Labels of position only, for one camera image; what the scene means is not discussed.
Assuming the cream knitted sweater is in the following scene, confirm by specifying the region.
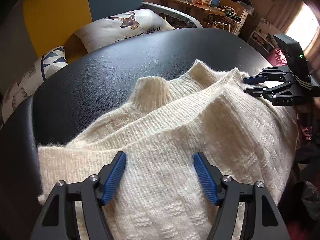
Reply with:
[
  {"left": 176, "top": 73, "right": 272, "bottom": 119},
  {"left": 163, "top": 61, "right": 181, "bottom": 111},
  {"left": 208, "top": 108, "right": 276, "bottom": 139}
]
[{"left": 38, "top": 60, "right": 298, "bottom": 239}]

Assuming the bright barred window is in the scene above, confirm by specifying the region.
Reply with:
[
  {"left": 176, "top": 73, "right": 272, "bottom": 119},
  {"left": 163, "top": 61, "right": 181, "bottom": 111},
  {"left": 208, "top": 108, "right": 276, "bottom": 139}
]
[{"left": 285, "top": 3, "right": 319, "bottom": 55}]

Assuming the cluttered wooden table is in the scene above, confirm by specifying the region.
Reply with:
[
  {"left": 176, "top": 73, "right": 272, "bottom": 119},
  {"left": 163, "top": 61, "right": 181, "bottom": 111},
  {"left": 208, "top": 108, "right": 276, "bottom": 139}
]
[{"left": 160, "top": 0, "right": 249, "bottom": 35}]

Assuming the deer print pillow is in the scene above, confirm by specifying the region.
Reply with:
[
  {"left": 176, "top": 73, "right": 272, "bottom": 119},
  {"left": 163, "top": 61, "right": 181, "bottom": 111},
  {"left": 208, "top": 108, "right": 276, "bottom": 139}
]
[{"left": 74, "top": 9, "right": 174, "bottom": 53}]

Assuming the black leather ottoman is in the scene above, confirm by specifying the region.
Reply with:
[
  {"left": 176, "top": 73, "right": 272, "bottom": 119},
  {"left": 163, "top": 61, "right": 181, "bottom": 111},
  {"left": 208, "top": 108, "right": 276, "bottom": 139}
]
[{"left": 1, "top": 28, "right": 270, "bottom": 239}]

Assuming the geometric pattern pillow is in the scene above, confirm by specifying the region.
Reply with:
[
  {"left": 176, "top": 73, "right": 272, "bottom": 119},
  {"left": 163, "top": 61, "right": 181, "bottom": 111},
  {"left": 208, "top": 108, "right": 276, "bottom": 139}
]
[{"left": 1, "top": 46, "right": 68, "bottom": 124}]

